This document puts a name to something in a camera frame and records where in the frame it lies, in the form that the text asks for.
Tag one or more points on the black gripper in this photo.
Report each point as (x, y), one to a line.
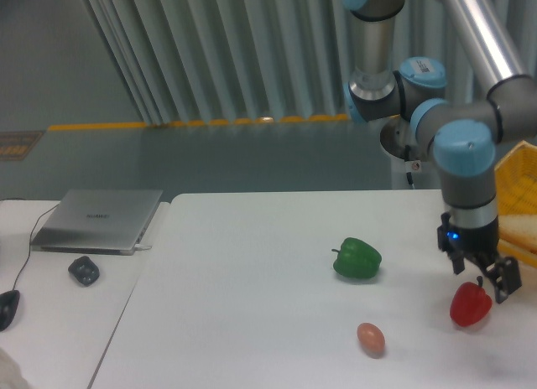
(502, 272)

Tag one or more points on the green bell pepper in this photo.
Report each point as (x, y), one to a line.
(356, 259)

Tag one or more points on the yellow woven basket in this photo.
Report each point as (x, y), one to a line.
(516, 192)

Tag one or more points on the brown egg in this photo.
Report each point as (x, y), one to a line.
(371, 339)

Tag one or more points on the black computer mouse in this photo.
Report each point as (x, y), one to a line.
(8, 307)

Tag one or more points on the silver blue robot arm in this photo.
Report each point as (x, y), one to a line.
(459, 140)

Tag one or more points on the white corrugated curtain panel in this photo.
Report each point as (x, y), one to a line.
(212, 60)

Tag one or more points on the red bell pepper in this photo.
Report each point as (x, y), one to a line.
(470, 303)

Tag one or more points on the white bag with print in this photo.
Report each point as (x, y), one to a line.
(11, 375)

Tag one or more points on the silver laptop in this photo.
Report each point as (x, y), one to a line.
(99, 221)

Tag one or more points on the small black plastic part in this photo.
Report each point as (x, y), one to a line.
(84, 271)

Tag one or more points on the white bread slice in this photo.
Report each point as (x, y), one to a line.
(519, 230)

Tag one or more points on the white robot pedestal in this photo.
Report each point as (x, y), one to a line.
(410, 167)

